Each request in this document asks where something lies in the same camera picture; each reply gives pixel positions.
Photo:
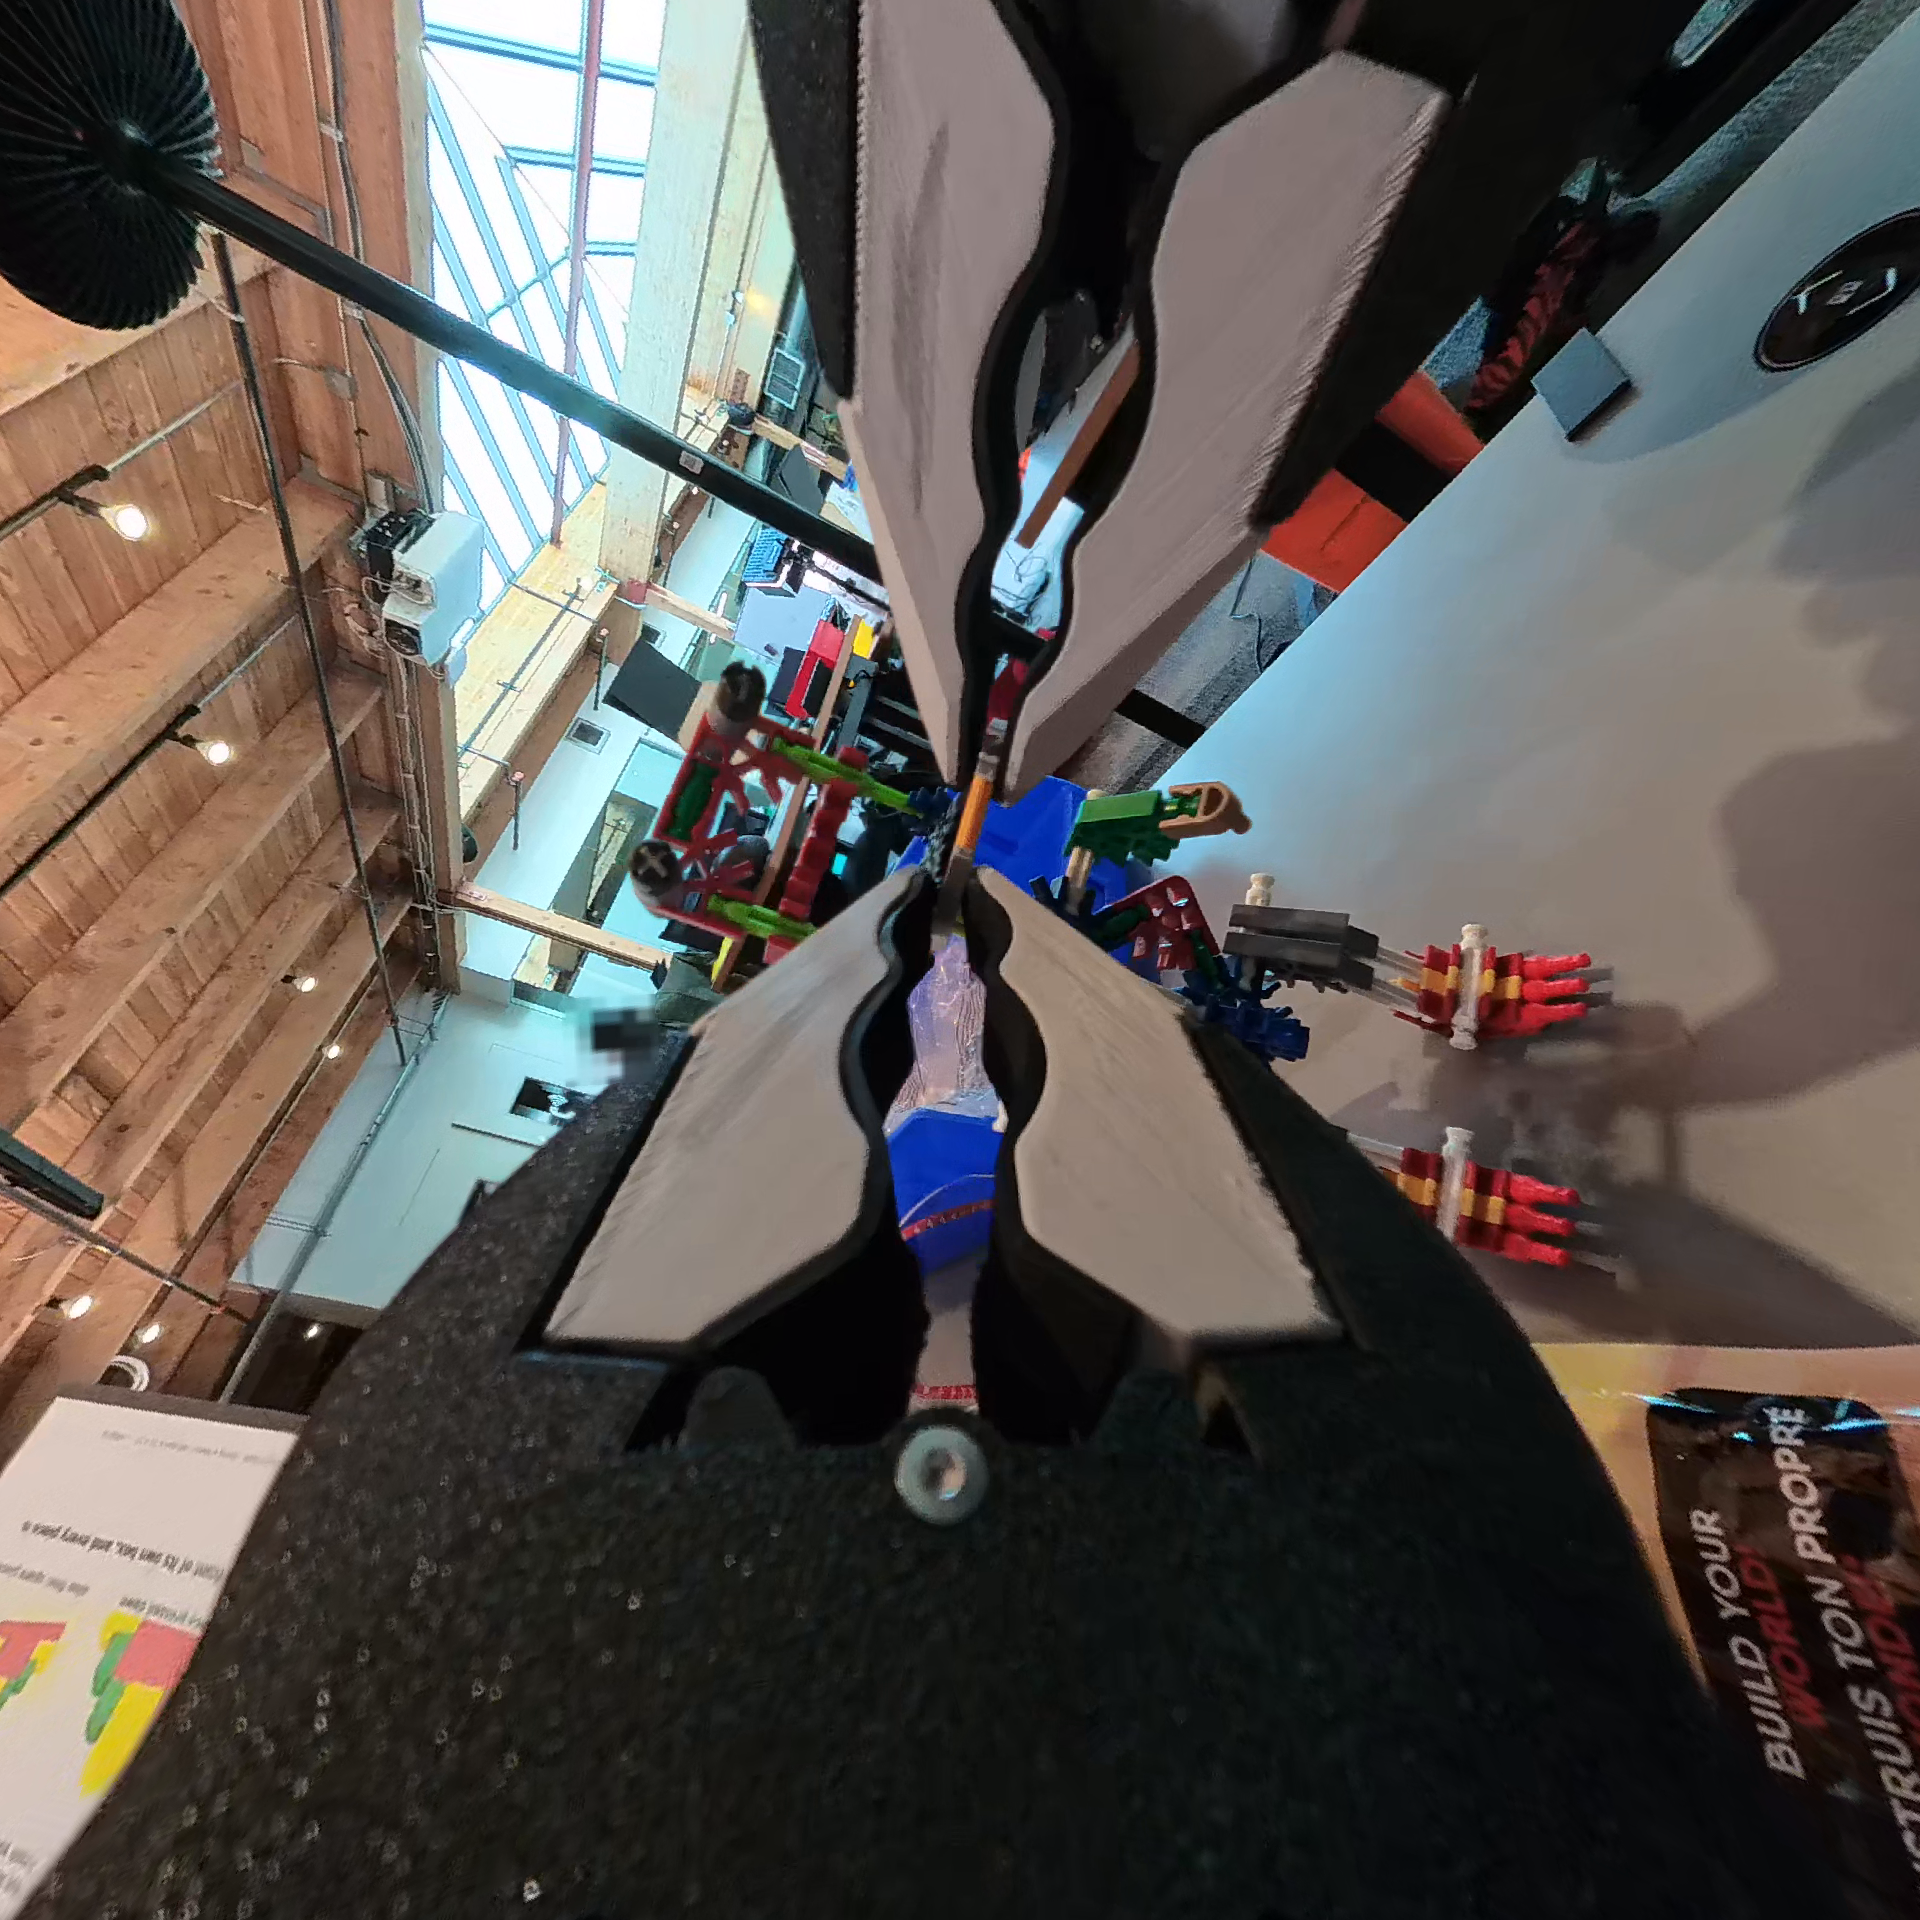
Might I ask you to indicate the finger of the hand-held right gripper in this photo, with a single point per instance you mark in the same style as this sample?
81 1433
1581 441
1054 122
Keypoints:
1216 346
932 301

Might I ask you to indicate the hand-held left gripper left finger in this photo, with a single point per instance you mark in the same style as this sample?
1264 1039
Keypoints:
721 1186

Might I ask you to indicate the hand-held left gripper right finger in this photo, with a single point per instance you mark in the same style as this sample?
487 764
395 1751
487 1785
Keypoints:
1154 1186

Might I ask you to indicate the colourful construction toy model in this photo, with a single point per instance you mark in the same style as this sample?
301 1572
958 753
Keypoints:
818 856

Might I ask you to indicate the black snowflake connector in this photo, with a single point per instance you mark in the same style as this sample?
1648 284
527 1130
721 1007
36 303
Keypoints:
951 887

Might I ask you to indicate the orange plastic rod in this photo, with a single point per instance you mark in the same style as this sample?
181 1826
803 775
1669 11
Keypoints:
976 811

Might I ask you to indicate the blue storage bin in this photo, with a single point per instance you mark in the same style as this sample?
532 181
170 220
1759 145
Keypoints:
945 1186

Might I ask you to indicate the red white tear strip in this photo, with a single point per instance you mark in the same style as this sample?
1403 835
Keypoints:
945 1209

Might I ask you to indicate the clear plastic bag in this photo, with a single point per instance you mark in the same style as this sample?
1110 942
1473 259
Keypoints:
945 1035

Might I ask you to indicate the small grey square block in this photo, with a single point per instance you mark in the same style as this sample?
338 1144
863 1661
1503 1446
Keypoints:
1585 383

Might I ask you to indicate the black round puck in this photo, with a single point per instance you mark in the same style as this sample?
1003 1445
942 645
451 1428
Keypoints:
1845 294

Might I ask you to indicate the glass skylight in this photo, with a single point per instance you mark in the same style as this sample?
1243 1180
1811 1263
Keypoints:
495 449

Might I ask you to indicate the white instruction sheet board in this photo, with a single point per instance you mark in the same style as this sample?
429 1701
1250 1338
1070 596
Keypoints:
119 1547

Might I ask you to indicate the printed toy packaging bag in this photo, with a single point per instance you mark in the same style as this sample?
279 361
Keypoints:
1801 1574

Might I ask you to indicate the row of ceiling spotlights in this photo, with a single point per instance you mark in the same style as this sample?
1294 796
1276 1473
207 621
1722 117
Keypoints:
129 520

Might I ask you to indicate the white wall-mounted box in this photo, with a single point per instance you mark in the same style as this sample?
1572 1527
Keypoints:
435 577

